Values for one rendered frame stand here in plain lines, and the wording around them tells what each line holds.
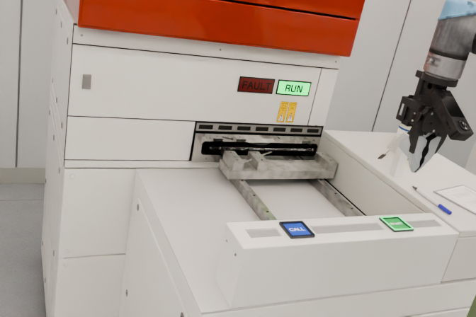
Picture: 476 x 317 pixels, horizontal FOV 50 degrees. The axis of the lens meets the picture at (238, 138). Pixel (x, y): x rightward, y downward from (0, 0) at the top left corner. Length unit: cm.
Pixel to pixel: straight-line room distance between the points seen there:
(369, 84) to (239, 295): 283
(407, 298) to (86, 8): 103
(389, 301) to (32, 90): 223
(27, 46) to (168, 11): 164
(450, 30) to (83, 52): 87
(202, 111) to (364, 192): 53
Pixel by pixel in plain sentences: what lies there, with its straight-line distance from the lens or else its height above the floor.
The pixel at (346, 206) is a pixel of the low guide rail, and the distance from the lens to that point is 150.
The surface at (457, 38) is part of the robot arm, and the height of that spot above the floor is 139.
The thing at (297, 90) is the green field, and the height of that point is 109.
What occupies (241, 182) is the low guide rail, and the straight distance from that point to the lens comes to 148.
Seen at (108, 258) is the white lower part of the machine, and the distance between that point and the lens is 168.
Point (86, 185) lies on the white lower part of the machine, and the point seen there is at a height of 76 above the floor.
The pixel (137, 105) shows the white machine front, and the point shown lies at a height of 102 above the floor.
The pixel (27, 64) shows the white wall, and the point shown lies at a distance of 293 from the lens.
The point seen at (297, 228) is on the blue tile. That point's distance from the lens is 107.
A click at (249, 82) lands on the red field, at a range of 153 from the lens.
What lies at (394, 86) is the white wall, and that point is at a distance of 386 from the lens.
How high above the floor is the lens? 148
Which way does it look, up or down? 20 degrees down
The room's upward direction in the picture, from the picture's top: 11 degrees clockwise
